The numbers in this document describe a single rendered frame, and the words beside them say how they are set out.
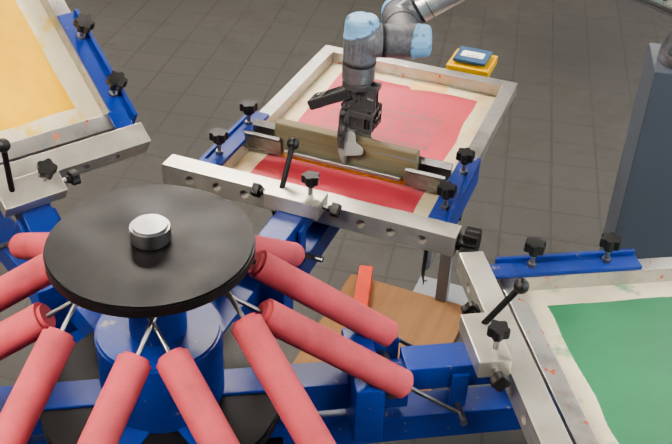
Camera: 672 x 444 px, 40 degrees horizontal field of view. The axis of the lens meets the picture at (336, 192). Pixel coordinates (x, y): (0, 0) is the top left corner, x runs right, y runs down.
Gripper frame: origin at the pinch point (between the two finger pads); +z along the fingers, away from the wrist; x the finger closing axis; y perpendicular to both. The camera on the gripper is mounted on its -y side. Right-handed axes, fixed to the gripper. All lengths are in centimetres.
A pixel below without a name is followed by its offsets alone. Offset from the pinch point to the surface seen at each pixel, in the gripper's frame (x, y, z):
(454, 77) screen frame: 56, 12, 2
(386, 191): -3.5, 11.9, 5.3
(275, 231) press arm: -39.9, -0.1, -3.2
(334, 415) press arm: -71, 26, 8
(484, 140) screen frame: 23.9, 28.4, 1.7
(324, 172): -1.9, -4.5, 5.3
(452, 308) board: 73, 17, 99
